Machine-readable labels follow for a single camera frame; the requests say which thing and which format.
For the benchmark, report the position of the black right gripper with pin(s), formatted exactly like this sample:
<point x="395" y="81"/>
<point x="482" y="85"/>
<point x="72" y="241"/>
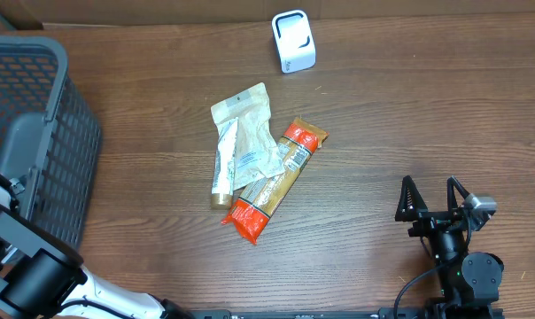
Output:
<point x="437" y="222"/>

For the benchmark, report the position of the orange spaghetti pack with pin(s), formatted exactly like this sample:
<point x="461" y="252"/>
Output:
<point x="259" y="200"/>

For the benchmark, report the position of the beige paper pouch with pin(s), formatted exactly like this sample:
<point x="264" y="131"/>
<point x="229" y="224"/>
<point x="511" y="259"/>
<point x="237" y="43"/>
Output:
<point x="257" y="154"/>

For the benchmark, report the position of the white cream tube gold cap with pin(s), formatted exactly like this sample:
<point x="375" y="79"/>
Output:
<point x="225" y="166"/>

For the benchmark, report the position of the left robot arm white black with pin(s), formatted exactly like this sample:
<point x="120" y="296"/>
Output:
<point x="40" y="276"/>

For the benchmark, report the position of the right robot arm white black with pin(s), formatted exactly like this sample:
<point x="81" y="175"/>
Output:
<point x="469" y="282"/>

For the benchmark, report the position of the white barcode scanner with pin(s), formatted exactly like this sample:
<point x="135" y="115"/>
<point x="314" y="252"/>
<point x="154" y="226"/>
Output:
<point x="294" y="41"/>

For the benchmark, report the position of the grey plastic mesh basket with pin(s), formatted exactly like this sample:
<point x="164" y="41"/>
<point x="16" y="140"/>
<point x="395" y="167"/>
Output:
<point x="49" y="138"/>

